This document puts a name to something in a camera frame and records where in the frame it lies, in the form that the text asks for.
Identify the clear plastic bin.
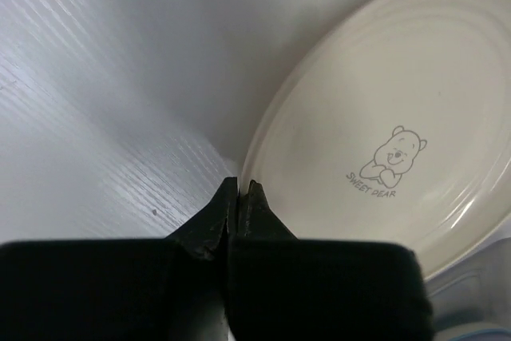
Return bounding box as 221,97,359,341
426,238,510,340

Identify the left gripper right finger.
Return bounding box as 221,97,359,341
227,182,434,340

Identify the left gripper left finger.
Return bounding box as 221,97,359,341
1,177,238,340

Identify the cream plastic plate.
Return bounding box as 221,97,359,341
240,0,510,278

